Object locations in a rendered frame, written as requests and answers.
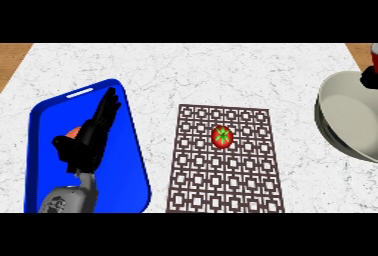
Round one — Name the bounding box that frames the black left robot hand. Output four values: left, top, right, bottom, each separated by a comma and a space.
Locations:
50, 86, 122, 175

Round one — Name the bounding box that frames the red and green can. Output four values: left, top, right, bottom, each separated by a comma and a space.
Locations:
211, 124, 235, 150

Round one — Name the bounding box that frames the brown patterned placemat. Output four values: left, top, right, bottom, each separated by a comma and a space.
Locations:
165, 103, 286, 214

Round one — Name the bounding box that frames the pale grey bowl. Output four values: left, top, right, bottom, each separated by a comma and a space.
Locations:
313, 70, 378, 164

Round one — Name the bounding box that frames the orange round fruit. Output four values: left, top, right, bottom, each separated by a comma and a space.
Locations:
65, 126, 82, 140

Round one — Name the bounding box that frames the blue tray with handle slot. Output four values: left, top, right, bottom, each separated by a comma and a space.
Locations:
22, 78, 153, 214

